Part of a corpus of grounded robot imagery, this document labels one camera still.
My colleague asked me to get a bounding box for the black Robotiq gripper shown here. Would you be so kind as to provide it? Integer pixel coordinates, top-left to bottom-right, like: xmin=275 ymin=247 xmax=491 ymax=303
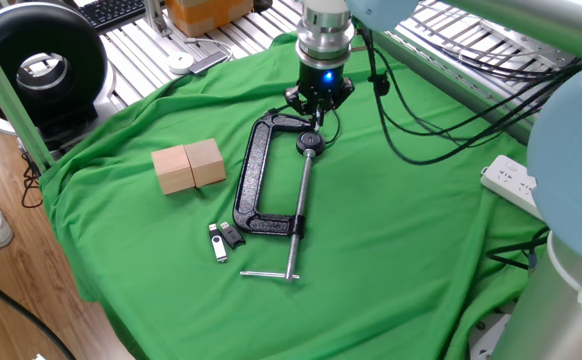
xmin=284 ymin=58 xmax=357 ymax=119

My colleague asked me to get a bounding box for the black C-clamp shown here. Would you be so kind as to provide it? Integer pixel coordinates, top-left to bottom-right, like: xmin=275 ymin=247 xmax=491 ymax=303
xmin=231 ymin=112 xmax=318 ymax=283

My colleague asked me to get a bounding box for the short black USB dongle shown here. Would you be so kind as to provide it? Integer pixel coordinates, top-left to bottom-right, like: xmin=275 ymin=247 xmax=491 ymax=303
xmin=219 ymin=221 xmax=247 ymax=250

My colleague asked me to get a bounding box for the black silver swivel USB drive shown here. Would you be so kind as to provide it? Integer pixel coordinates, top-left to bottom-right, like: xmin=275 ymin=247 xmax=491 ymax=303
xmin=207 ymin=222 xmax=229 ymax=264

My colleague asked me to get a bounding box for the black fuzzy microphone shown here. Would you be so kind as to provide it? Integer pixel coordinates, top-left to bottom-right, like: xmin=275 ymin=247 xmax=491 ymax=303
xmin=368 ymin=73 xmax=392 ymax=98

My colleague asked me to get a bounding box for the light wooden block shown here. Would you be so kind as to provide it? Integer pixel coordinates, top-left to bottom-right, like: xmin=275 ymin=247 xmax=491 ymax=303
xmin=184 ymin=138 xmax=227 ymax=189
xmin=150 ymin=144 xmax=196 ymax=196

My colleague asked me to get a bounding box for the white round puck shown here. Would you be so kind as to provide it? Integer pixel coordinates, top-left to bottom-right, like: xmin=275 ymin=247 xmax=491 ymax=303
xmin=166 ymin=51 xmax=196 ymax=76

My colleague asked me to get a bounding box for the orange box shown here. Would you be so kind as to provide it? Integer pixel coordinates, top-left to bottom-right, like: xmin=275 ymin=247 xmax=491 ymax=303
xmin=164 ymin=0 xmax=255 ymax=37

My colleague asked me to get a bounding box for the white power strip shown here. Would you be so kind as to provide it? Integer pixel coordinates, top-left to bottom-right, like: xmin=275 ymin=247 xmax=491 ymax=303
xmin=480 ymin=154 xmax=543 ymax=220

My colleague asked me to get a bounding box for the green cloth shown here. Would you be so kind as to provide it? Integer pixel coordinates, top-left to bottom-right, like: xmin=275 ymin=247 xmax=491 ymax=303
xmin=39 ymin=29 xmax=550 ymax=360

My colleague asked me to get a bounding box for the black keyboard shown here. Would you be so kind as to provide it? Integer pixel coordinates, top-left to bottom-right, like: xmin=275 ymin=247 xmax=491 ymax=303
xmin=78 ymin=0 xmax=147 ymax=32

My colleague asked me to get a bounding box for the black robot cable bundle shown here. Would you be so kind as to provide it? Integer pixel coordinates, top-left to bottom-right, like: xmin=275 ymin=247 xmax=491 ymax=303
xmin=359 ymin=24 xmax=582 ymax=167

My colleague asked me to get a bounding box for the silver angle bracket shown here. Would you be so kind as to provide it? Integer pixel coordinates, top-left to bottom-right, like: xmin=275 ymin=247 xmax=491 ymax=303
xmin=143 ymin=0 xmax=173 ymax=37

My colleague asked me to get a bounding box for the black arm base cable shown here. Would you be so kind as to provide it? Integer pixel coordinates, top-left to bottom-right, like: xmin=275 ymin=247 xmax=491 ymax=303
xmin=484 ymin=226 xmax=552 ymax=272

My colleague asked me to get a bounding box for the black round ring device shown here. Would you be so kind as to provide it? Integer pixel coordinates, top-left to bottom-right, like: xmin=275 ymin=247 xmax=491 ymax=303
xmin=0 ymin=2 xmax=117 ymax=151

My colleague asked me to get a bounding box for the thin black cable loop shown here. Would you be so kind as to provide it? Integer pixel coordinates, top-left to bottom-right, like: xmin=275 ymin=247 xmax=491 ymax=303
xmin=19 ymin=149 xmax=45 ymax=210

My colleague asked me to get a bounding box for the green frame post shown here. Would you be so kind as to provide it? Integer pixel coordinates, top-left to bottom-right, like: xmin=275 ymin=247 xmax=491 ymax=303
xmin=0 ymin=19 xmax=56 ymax=174

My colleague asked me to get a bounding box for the thick black floor cable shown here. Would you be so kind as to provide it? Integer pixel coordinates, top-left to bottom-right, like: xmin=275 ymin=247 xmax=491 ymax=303
xmin=0 ymin=262 xmax=77 ymax=360

